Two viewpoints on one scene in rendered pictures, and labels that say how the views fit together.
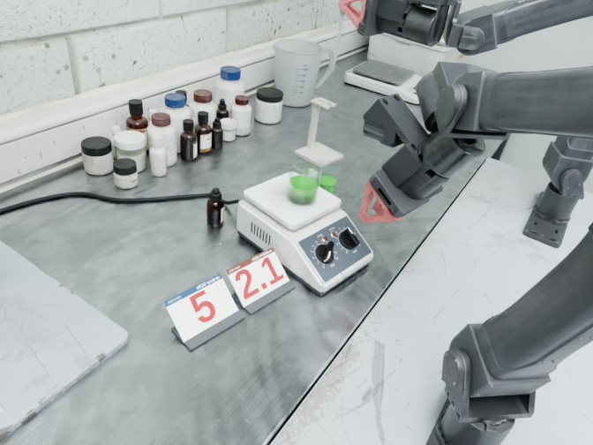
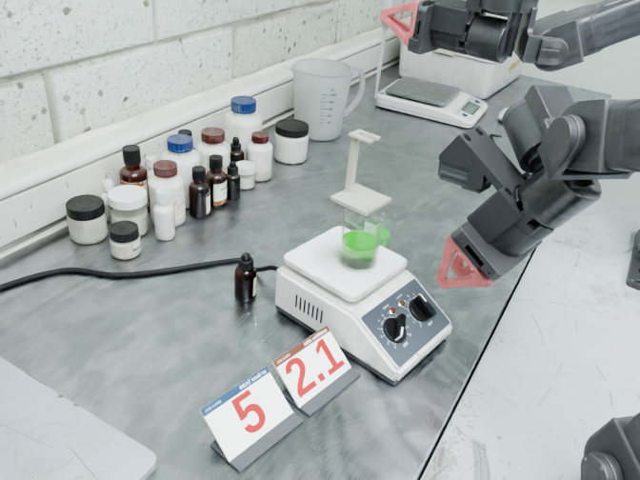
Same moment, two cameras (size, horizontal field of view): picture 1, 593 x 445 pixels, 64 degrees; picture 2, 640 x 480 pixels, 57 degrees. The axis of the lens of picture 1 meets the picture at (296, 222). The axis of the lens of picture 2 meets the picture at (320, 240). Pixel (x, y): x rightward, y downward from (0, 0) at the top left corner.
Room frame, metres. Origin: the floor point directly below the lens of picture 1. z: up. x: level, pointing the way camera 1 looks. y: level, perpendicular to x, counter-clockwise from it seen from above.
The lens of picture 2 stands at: (0.02, 0.07, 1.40)
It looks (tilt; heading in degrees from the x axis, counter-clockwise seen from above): 32 degrees down; 358
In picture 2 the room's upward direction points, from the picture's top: 6 degrees clockwise
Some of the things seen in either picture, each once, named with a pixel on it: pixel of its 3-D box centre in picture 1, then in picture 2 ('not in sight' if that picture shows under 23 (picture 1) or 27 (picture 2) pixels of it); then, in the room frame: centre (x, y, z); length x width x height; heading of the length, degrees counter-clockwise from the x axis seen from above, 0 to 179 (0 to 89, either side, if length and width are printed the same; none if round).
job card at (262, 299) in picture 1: (261, 279); (317, 369); (0.52, 0.04, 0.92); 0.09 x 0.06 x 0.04; 140
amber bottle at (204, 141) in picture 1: (203, 131); (215, 180); (0.91, 0.23, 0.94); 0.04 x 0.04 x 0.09
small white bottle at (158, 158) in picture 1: (158, 154); (164, 213); (0.80, 0.28, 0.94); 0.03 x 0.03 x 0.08
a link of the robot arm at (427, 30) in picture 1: (424, 22); (491, 33); (0.87, -0.17, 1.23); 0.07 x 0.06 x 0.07; 53
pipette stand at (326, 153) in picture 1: (323, 130); (365, 169); (0.97, -0.03, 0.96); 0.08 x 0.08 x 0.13; 53
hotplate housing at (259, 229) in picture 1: (300, 227); (357, 296); (0.63, -0.01, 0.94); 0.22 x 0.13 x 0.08; 51
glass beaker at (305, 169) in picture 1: (304, 181); (360, 239); (0.64, 0.00, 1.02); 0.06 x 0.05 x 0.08; 178
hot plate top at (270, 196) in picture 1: (292, 198); (346, 260); (0.65, 0.01, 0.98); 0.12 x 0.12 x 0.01; 51
